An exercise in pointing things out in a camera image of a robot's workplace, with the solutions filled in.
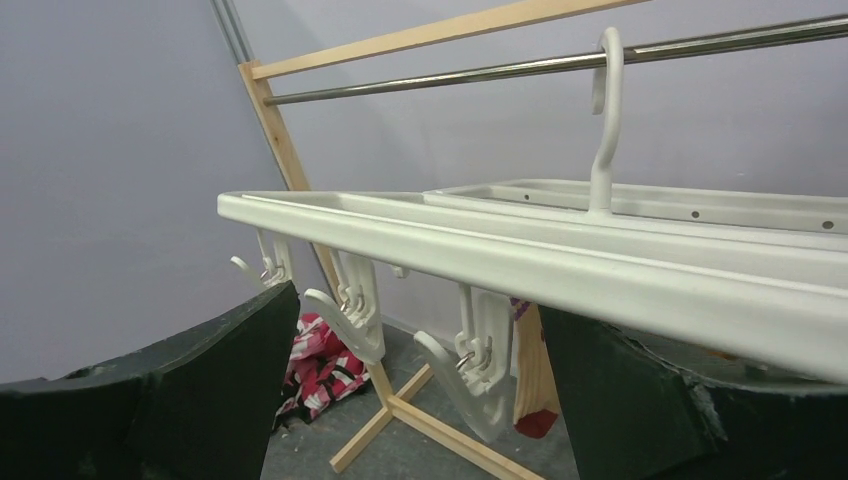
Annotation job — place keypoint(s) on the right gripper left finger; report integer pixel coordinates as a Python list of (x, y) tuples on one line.
[(197, 405)]

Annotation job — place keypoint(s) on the steel hanging rod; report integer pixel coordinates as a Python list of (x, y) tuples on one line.
[(811, 30)]

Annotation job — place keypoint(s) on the white clip hanger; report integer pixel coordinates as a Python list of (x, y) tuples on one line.
[(761, 276)]

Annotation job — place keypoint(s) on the wooden hanger stand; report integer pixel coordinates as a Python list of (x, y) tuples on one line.
[(324, 235)]

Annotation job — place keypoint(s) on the red purple striped sock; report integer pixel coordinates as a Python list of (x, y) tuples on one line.
[(536, 406)]

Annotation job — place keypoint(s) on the pink camouflage cloth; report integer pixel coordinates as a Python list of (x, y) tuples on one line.
[(321, 372)]

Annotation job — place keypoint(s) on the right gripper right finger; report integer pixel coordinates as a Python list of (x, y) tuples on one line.
[(639, 406)]

